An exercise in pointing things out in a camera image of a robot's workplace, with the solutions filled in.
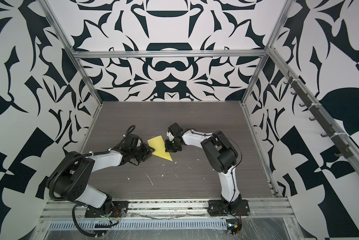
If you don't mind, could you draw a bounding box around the yellow square paper sheet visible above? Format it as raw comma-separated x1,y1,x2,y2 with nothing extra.
147,136,172,161

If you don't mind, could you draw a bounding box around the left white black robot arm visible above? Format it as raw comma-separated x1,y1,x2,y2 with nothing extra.
46,134,154,214

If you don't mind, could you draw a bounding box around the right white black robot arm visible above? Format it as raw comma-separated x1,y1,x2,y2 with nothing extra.
164,123,242,210

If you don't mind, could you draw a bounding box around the small green-lit electronics box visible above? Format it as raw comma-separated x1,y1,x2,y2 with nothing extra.
226,219,242,235

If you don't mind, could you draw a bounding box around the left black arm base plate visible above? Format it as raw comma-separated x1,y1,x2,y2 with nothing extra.
84,201,129,218

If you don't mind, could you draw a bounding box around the white slotted cable duct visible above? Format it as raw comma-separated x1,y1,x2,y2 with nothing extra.
48,219,227,231

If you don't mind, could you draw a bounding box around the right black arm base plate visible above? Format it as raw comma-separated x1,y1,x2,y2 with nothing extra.
207,199,250,217

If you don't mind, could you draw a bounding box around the left black corrugated cable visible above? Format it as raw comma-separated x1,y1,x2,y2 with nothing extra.
71,203,120,238

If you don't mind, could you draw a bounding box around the aluminium front rail frame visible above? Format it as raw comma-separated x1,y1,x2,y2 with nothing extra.
38,196,296,222

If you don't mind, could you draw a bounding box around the black wall hook rail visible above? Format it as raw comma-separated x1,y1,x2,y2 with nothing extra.
284,72,354,159

